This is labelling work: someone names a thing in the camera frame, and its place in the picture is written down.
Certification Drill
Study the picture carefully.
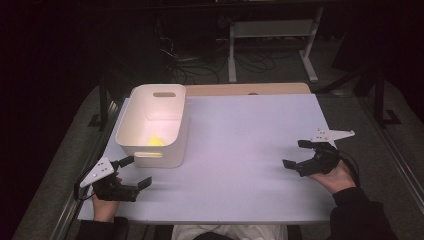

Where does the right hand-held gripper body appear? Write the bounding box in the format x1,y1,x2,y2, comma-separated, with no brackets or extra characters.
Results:
295,128,356,178

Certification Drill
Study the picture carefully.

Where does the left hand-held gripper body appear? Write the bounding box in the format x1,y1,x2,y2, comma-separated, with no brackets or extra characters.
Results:
79,156,139,203

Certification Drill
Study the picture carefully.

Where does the yellow shuttlecock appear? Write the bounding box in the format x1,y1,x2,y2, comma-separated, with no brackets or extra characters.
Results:
146,134,166,147

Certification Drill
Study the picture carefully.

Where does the white plastic basket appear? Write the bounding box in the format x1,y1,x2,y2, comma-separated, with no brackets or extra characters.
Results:
115,83,191,169

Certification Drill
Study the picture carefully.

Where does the person's right hand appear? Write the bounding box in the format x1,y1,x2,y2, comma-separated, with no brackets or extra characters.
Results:
307,159,358,195

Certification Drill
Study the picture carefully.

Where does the person's left hand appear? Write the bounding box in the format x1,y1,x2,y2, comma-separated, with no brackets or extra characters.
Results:
91,177,122,224

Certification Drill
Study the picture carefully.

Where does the black metal stand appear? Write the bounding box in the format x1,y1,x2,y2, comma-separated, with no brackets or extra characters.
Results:
87,74,112,132
316,63,403,130

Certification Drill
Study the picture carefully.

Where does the person's white clothing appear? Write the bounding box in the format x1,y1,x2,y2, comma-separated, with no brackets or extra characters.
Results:
170,223,290,240

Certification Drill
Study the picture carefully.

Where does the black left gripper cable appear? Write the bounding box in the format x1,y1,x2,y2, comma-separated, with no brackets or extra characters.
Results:
73,171,98,202

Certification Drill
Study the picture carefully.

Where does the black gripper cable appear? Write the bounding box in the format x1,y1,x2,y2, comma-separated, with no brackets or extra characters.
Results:
337,150,362,188
73,171,98,202

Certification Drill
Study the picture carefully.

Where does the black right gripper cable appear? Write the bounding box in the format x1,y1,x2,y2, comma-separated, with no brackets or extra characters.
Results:
337,150,362,188

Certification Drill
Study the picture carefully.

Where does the metal floor rail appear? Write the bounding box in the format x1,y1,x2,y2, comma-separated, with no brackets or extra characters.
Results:
358,98,424,214
49,99,122,240

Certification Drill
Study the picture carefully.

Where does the tangle of floor cables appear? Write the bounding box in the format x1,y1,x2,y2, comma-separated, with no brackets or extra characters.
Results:
155,16,278,85

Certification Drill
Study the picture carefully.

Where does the white metal stand frame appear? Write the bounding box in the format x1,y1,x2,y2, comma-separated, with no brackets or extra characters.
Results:
227,6,326,84

